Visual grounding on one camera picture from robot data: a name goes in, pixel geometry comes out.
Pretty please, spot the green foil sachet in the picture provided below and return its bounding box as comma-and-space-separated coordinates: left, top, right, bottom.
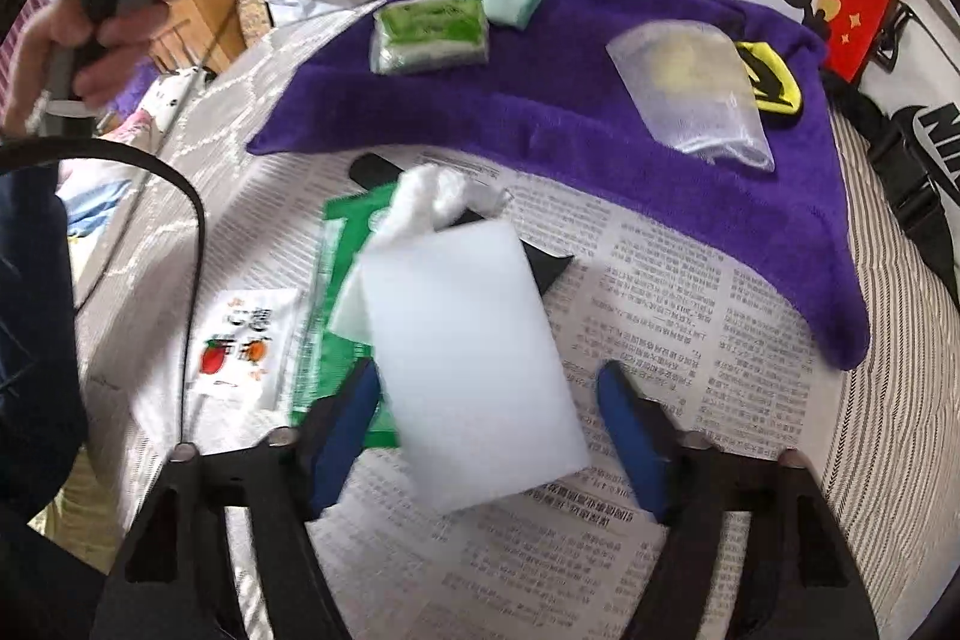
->
290, 184, 395, 424

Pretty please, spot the white tomato print sachet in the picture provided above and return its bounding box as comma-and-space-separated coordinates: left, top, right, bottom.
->
189, 287, 301, 409

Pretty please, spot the white foam sponge block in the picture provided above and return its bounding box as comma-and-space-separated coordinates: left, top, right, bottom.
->
359, 220, 590, 513

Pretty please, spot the white plastic wrap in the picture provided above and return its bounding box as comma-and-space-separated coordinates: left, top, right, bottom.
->
371, 164, 512, 245

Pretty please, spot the black rubber watch strap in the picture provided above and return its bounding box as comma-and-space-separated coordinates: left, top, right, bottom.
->
348, 151, 576, 298

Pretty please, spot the dark blue sleeve forearm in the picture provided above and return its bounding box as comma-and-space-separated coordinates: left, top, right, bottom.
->
0, 166, 88, 521

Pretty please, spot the person's left hand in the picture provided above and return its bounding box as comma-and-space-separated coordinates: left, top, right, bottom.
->
3, 0, 189, 135

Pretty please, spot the wooden cabinet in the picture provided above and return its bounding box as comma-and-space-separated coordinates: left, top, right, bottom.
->
149, 0, 274, 74

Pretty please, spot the newspaper sheet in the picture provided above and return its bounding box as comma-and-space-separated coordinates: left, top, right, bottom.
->
117, 148, 843, 638

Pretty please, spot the green tissue pack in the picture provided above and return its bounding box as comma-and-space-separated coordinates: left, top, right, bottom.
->
370, 0, 490, 76

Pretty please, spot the white plush toy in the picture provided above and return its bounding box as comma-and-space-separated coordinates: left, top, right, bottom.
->
110, 67, 215, 135

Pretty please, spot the purple fleece towel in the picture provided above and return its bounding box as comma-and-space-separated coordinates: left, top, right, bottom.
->
247, 0, 871, 370

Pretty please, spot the clear bag with yellow sponge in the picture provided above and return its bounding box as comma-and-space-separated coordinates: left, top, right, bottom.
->
607, 19, 775, 172

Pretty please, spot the yellow black carabiner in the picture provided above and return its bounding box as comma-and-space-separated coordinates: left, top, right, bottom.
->
736, 41, 802, 117

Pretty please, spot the white Nike bag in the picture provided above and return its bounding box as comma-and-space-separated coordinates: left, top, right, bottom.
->
822, 0, 958, 299

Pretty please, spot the black cable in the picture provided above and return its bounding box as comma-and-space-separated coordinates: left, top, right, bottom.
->
0, 134, 209, 462

